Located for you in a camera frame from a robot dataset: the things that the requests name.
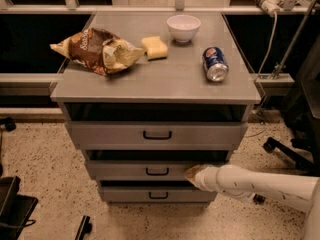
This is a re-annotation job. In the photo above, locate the white cable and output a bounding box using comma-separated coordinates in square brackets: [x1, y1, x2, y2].
[254, 12, 279, 82]

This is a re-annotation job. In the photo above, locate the grey top drawer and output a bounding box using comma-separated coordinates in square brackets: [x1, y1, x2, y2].
[66, 121, 248, 150]

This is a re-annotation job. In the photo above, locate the grey drawer cabinet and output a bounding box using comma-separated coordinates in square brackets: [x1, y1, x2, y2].
[52, 12, 260, 188]

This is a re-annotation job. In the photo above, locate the blue soda can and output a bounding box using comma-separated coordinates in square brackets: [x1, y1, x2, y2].
[202, 46, 229, 82]

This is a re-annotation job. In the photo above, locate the metal clamp stand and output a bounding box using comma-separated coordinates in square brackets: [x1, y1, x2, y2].
[268, 0, 317, 79]

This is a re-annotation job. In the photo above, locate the brown chip bag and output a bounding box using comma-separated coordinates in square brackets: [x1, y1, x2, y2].
[50, 28, 144, 76]

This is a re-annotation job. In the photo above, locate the black chair wheel left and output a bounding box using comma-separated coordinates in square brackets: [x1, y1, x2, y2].
[0, 117, 16, 132]

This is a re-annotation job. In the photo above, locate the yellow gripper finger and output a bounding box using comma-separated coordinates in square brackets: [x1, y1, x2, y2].
[184, 165, 207, 186]

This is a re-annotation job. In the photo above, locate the grey drawer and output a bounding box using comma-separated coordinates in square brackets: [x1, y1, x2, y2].
[85, 160, 198, 181]
[98, 186, 217, 203]
[66, 121, 248, 150]

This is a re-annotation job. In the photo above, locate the yellow sponge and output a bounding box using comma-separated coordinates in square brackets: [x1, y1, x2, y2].
[141, 36, 168, 60]

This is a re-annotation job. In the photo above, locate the grey bottom drawer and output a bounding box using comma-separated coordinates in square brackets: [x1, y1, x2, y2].
[98, 186, 217, 203]

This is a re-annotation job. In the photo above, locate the white bowl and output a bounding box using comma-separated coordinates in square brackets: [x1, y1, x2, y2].
[167, 15, 201, 43]

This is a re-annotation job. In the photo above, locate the white power strip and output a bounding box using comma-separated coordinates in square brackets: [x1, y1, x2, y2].
[254, 0, 282, 17]

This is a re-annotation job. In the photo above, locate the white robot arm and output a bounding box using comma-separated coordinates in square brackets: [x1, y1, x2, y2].
[184, 164, 320, 240]

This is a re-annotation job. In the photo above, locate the black floor object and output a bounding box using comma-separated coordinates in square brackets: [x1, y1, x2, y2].
[74, 215, 92, 240]

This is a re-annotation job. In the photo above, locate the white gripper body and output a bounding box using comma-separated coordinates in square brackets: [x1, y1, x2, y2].
[194, 165, 233, 193]

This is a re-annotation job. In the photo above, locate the black office chair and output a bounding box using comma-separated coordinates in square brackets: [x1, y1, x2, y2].
[253, 33, 320, 206]

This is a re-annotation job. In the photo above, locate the black bin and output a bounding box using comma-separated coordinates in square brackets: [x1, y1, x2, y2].
[0, 177, 38, 240]

